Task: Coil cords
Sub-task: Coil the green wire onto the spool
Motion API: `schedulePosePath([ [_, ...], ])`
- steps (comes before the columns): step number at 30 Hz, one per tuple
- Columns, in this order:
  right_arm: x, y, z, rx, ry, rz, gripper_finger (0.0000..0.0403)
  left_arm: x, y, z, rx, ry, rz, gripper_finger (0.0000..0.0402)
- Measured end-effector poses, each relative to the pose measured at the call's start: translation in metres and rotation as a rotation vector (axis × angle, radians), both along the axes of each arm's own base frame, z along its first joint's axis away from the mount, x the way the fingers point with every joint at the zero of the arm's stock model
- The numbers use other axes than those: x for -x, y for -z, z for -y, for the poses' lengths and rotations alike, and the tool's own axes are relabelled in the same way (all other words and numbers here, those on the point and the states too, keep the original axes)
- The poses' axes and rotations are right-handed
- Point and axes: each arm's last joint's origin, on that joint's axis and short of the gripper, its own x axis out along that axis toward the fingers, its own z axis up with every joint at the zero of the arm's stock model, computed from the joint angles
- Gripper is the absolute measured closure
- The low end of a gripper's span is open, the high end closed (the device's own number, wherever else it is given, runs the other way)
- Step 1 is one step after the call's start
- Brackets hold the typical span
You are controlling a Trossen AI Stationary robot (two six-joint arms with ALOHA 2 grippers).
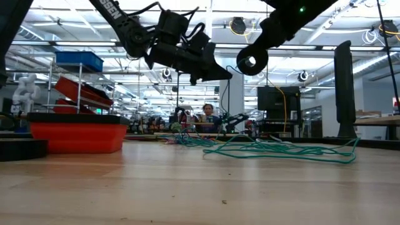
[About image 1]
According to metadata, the wooden workbench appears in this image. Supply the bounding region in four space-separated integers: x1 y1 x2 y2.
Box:
354 115 400 141

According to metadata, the ceiling light strip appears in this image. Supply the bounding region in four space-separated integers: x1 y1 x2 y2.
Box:
9 40 388 51

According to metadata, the red storage bin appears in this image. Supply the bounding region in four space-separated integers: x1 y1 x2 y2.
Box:
52 98 96 115
54 76 115 110

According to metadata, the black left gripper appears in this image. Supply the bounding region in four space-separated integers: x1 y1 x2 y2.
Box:
145 42 234 85

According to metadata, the black monitor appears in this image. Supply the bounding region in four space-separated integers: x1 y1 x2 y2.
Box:
256 86 301 121

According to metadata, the yellow hanging cable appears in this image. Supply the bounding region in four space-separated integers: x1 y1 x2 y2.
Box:
229 20 288 134

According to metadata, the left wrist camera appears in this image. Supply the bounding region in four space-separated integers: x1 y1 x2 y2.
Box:
186 30 211 56

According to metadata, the black ceiling cable reel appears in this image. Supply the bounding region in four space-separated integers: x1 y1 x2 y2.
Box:
379 20 399 38
161 67 173 83
296 70 310 83
230 17 248 35

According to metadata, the black gantry frame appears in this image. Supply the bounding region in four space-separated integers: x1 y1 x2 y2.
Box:
176 71 231 126

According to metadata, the black thin pole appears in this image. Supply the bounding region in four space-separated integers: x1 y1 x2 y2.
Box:
376 0 400 106

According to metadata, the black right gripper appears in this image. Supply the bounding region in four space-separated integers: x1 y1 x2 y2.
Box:
236 15 291 76

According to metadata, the multicoloured wire bundle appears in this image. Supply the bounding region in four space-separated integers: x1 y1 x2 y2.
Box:
156 133 224 146

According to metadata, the white building column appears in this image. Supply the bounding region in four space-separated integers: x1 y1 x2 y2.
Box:
219 57 246 121

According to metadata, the metal shelf rack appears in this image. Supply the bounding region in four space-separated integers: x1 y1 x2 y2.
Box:
42 61 116 115

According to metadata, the black tall stand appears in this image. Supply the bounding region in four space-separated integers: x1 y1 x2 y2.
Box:
333 39 359 140

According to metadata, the red and black box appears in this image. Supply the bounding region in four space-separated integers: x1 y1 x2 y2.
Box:
26 112 131 154

